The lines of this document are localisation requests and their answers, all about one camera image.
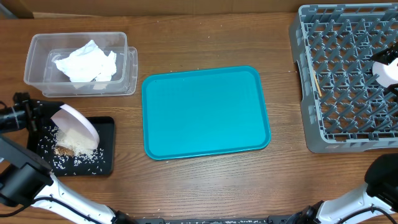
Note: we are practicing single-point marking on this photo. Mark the wooden chopstick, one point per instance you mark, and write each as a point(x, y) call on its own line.
point(317, 85)

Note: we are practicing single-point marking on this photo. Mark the grey dishwasher rack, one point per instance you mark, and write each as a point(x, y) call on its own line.
point(336, 41)

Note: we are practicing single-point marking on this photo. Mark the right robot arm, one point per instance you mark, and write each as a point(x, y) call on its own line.
point(377, 196)

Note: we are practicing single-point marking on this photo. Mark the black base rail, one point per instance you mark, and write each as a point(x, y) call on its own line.
point(273, 219)

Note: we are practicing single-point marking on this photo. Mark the brown food scrap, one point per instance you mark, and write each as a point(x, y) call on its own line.
point(63, 151)

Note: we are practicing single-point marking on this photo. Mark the black plastic tray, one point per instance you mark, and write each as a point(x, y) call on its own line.
point(105, 127)

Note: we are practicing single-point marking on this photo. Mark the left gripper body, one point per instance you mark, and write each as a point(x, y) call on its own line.
point(33, 119)

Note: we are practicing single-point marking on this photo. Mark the white round plate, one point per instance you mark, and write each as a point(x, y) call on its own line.
point(68, 118)

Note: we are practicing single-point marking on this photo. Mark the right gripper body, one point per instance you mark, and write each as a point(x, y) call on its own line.
point(393, 53)

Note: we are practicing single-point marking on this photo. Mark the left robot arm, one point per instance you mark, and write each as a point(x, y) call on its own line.
point(28, 181)

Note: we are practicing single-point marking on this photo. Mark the teal serving tray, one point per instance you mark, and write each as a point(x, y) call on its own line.
point(204, 113)

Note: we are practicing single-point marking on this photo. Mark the white napkin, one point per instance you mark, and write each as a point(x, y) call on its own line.
point(88, 63)

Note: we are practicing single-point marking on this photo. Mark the white shallow bowl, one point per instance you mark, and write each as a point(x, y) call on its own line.
point(387, 74)

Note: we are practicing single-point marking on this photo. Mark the clear plastic bin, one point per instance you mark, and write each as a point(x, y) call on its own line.
point(42, 73)

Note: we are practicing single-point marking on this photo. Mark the pile of white rice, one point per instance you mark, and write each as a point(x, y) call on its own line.
point(86, 161)

